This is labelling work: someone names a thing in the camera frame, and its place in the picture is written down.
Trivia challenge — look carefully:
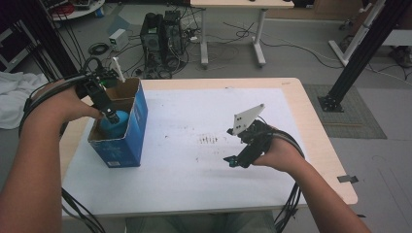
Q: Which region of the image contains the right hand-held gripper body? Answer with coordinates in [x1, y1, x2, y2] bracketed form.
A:
[226, 103, 275, 169]

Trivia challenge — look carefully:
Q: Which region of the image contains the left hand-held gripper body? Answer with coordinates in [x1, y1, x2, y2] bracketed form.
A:
[75, 56, 127, 113]

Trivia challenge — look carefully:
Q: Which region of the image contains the blue plastic bottle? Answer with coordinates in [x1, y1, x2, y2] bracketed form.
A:
[98, 110, 130, 140]

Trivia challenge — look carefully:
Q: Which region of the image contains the blue cardboard box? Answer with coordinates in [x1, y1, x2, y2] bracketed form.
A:
[86, 77, 150, 169]

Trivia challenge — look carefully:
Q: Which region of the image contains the person's right hand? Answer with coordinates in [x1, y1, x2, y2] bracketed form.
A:
[252, 130, 307, 174]

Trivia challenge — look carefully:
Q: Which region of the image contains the person's left hand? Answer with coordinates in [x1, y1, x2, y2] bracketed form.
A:
[27, 79, 105, 135]

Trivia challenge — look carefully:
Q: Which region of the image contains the small white device box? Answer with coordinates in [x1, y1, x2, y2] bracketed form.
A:
[108, 28, 130, 52]

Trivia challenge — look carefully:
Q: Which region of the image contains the white paper sheet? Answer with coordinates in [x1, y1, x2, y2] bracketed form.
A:
[61, 87, 309, 217]

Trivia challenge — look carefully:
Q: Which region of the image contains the black computer tower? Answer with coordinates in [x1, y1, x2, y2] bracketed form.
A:
[139, 12, 164, 71]
[161, 10, 186, 66]

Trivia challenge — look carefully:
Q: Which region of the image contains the round white table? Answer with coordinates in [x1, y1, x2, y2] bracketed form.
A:
[42, 0, 106, 22]

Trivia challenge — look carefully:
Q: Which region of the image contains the white crumpled cloth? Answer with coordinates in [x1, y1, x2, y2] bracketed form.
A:
[0, 71, 50, 130]

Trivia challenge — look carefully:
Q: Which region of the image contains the grey tape piece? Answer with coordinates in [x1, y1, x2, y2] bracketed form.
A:
[336, 174, 360, 184]

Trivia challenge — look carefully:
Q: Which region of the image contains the grey floor mat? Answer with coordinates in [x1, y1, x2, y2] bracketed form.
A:
[302, 83, 388, 140]

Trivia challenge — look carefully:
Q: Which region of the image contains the white-legged wooden desk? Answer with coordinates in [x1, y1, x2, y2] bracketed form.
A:
[189, 0, 295, 70]

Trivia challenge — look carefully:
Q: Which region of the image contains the left gripper black cable bundle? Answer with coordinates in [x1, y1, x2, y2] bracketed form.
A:
[17, 56, 108, 233]

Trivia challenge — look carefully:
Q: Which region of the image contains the gripper black cable bundle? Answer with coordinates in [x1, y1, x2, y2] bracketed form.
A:
[17, 56, 108, 233]
[265, 124, 307, 233]

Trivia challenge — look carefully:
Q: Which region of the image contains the coiled black cable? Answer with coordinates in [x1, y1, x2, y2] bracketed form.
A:
[87, 42, 111, 56]

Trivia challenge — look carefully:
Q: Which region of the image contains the black stand with cables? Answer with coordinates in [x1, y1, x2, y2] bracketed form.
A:
[18, 0, 82, 82]

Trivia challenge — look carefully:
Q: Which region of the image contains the right gripper black cable bundle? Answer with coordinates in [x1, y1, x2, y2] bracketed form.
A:
[265, 124, 307, 233]

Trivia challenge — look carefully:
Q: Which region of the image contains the tangle of black cables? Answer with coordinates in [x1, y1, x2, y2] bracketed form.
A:
[100, 42, 195, 81]

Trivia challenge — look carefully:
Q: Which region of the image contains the long black floor cable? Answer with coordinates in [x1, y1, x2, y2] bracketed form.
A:
[223, 20, 344, 70]

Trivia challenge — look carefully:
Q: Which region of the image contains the black aluminium stand post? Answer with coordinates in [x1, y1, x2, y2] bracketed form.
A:
[317, 0, 412, 114]

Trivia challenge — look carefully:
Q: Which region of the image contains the white metal stand frame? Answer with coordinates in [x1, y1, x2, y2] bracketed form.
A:
[328, 0, 387, 67]

